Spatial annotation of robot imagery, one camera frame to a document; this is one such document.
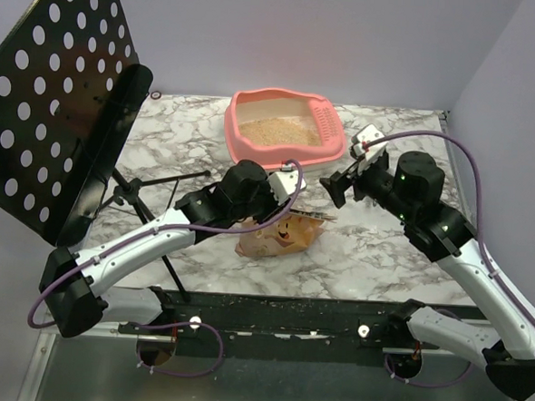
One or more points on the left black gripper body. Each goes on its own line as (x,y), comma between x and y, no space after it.
(262,207)

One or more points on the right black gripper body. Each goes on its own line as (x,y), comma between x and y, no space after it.
(341,184)

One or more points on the beige cat litter bag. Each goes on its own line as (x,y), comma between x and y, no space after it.
(290,235)

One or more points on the pink cat litter box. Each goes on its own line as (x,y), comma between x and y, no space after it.
(311,109)

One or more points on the grey bag sealing clip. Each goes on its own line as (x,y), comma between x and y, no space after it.
(314,215)

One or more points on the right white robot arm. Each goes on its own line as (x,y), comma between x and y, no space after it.
(413,194)

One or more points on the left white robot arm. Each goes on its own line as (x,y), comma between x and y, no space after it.
(73,283)

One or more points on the clean litter in box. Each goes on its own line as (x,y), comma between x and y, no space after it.
(274,131)

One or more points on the black perforated music stand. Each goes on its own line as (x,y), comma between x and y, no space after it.
(71,85)

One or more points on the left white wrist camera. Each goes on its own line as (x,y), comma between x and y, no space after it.
(287,182)

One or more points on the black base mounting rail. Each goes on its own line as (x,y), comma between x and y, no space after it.
(291,329)

